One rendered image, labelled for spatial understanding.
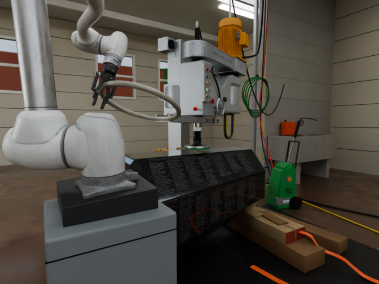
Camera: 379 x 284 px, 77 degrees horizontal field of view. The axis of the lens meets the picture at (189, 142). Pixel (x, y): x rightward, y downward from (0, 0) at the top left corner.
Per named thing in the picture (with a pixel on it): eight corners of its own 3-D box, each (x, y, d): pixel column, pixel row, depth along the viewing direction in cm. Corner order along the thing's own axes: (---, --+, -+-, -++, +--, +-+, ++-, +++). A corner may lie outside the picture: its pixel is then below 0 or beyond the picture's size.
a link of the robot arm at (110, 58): (124, 60, 131) (122, 70, 130) (117, 65, 138) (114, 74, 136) (109, 50, 126) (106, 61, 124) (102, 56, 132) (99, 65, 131)
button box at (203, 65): (206, 102, 189) (206, 65, 187) (209, 102, 188) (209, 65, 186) (201, 101, 183) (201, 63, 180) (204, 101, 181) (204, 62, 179)
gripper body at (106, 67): (106, 61, 125) (101, 76, 123) (120, 69, 130) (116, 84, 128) (100, 65, 130) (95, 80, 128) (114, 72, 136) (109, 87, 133)
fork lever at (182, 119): (201, 123, 224) (201, 118, 223) (220, 124, 213) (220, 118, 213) (151, 121, 165) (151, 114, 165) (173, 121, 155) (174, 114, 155)
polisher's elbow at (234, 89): (216, 105, 250) (216, 86, 248) (224, 106, 266) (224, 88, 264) (233, 105, 239) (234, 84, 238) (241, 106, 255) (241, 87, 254)
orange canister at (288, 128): (277, 136, 479) (277, 119, 476) (292, 135, 505) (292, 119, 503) (286, 137, 460) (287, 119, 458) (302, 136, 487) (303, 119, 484)
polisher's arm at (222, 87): (224, 123, 268) (224, 79, 264) (243, 123, 256) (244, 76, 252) (188, 124, 206) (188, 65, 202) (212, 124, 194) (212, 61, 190)
